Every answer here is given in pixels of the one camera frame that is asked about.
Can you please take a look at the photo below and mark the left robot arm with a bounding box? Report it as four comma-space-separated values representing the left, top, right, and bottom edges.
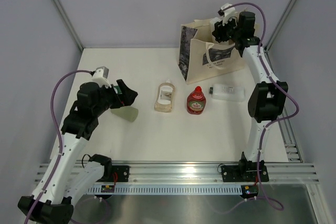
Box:
18, 79, 138, 223

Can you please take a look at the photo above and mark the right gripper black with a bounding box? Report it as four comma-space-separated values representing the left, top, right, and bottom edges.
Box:
212, 14, 241, 42

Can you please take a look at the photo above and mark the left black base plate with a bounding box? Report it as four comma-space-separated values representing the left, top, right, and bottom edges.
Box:
100, 165, 130, 183

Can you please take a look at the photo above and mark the white tube bottle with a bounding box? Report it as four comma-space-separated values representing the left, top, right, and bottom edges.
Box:
210, 17, 222, 24

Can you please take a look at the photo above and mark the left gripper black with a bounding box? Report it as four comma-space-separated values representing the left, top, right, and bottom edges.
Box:
93, 79, 137, 116

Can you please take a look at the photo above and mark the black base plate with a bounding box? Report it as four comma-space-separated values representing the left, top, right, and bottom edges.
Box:
217, 163, 270, 183
100, 165, 130, 183

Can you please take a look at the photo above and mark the canvas tote bag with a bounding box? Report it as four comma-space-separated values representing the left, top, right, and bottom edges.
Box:
178, 19, 246, 84

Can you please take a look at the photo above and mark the clear flat bottle black cap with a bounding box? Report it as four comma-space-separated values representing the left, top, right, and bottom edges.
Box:
209, 84, 245, 102

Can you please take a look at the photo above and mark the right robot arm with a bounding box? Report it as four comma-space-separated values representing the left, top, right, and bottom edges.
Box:
212, 10, 288, 183

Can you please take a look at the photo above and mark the white slotted cable duct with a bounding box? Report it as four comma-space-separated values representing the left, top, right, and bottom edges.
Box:
86, 184, 242, 195

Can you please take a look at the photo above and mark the red Fairy dish soap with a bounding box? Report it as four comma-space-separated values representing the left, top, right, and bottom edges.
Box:
186, 86, 206, 114

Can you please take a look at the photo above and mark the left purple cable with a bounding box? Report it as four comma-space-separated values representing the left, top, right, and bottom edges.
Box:
23, 69, 112, 224

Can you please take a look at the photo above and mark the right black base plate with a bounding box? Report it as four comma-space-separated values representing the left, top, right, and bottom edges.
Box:
217, 163, 270, 183

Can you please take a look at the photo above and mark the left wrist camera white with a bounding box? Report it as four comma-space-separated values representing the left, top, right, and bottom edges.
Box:
91, 66, 112, 88

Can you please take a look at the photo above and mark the green bottle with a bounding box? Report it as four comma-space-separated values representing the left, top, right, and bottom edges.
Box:
113, 86, 122, 95

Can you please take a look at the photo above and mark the clear amber soap bottle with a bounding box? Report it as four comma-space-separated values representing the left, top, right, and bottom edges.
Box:
154, 79, 175, 113

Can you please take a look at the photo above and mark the aluminium front rail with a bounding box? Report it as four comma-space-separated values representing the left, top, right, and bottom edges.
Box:
34, 162, 321, 185

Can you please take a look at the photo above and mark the pale green cylinder container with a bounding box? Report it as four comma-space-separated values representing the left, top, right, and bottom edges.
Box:
110, 106, 139, 122

